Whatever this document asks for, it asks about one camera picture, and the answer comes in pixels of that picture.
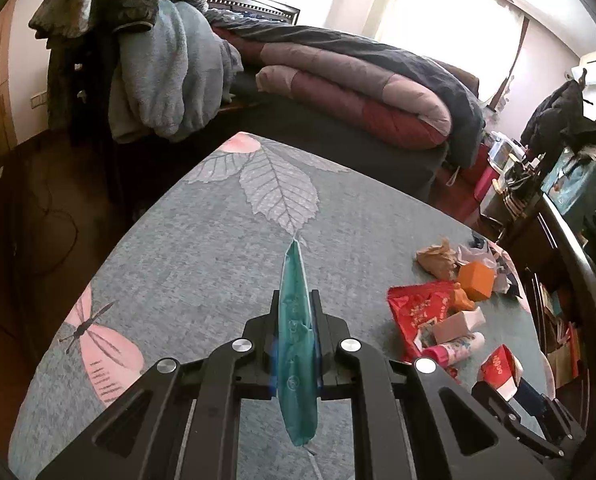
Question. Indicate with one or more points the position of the folded pink and maroon quilt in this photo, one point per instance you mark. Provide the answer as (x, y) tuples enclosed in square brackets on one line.
[(358, 95)]

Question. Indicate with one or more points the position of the dark wooden shelf unit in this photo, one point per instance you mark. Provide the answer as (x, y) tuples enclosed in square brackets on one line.
[(563, 280)]

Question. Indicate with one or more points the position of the crumpled white plastic bag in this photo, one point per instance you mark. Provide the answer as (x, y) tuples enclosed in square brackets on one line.
[(478, 254)]

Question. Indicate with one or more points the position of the grey leaf print tablecloth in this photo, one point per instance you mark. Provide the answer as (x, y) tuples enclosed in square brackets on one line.
[(203, 260)]

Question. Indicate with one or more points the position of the small pale pink box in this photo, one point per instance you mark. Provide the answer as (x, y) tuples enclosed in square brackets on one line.
[(458, 324)]

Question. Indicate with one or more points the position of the dark clothes rack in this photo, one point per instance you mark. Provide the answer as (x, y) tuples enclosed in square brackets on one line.
[(78, 90)]

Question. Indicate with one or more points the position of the crumpled brown paper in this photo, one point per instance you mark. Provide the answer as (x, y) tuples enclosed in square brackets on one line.
[(438, 259)]

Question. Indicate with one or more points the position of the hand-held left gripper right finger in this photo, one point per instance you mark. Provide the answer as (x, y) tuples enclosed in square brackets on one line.
[(330, 355)]

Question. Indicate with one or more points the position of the black jacket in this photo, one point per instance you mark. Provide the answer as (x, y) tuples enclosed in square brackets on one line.
[(563, 115)]

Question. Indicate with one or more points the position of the white window curtain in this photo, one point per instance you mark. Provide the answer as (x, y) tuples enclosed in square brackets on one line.
[(438, 15)]

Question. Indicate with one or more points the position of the small orange wrapper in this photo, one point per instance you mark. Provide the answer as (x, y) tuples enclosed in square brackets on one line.
[(462, 300)]

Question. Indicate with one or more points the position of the teal plastic packet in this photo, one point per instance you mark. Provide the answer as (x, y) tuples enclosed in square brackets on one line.
[(295, 335)]

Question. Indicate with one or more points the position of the teal bag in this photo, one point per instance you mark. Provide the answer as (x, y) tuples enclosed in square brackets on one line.
[(573, 182)]

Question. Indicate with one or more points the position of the red plastic bag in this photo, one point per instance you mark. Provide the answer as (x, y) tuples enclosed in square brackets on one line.
[(413, 310)]

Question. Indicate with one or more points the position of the wall socket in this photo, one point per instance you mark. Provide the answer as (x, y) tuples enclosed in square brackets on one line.
[(38, 99)]

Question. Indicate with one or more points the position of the white air conditioner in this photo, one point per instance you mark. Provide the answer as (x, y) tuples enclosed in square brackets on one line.
[(595, 65)]

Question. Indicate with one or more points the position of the dark wooden headboard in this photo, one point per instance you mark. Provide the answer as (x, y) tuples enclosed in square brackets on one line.
[(258, 2)]

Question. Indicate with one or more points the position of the light blue fleece blanket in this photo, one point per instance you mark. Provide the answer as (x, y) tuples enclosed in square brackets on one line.
[(173, 70)]

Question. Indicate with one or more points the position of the red and white paper packet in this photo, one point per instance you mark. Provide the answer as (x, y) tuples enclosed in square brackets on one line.
[(500, 370)]

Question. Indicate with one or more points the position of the folded pink red quilt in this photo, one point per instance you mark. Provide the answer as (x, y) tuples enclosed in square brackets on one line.
[(408, 65)]

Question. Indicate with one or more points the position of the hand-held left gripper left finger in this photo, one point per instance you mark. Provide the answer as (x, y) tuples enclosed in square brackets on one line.
[(260, 355)]

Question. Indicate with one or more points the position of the white and pink tube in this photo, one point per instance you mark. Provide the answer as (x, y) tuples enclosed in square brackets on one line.
[(453, 349)]

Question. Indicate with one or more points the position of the clear plastic box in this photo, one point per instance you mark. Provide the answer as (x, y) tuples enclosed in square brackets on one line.
[(505, 152)]

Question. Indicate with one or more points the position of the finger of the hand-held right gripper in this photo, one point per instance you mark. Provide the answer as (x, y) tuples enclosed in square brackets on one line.
[(508, 417), (563, 420)]

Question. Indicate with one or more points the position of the orange box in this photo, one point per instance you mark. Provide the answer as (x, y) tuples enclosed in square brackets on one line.
[(475, 280)]

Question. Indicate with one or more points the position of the bed with grey sheet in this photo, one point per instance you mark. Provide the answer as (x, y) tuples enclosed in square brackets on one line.
[(348, 160)]

